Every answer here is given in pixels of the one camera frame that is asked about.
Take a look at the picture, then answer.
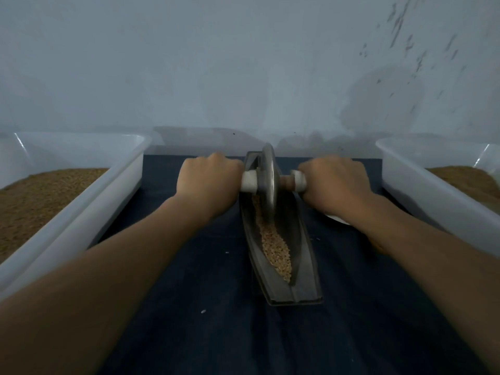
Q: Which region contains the person's left hand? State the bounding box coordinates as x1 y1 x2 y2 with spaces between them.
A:
175 153 245 222

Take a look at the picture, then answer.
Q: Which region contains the person's right hand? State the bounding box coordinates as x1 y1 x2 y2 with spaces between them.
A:
297 155 376 225

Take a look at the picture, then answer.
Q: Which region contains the metal grinding wheel with handles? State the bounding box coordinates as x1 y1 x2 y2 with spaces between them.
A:
240 143 308 223

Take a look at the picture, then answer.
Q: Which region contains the small ground grain portion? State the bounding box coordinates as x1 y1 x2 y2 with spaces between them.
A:
255 195 294 283

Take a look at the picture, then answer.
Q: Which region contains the white plastic tray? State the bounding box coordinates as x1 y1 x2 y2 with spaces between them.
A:
0 131 153 302
375 136 500 258

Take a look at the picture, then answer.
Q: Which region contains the boat-shaped metal grinding trough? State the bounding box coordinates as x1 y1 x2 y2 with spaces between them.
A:
239 151 323 305

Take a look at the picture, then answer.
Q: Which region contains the person's left forearm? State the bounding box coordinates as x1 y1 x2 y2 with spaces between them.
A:
0 195 214 375

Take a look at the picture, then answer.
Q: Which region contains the person's right forearm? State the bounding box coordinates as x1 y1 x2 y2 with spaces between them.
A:
344 199 500 375

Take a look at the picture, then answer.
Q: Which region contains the dark blue tablecloth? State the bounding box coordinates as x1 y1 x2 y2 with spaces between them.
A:
90 155 489 375

